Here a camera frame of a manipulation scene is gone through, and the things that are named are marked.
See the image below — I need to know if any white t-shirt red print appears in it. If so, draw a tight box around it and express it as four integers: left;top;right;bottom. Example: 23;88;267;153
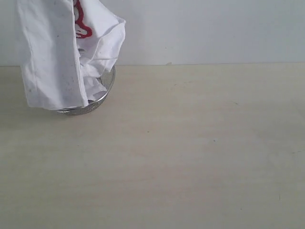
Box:
16;0;126;110

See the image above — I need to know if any metal mesh basket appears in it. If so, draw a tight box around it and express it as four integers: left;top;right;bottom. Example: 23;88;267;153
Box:
57;65;116;116

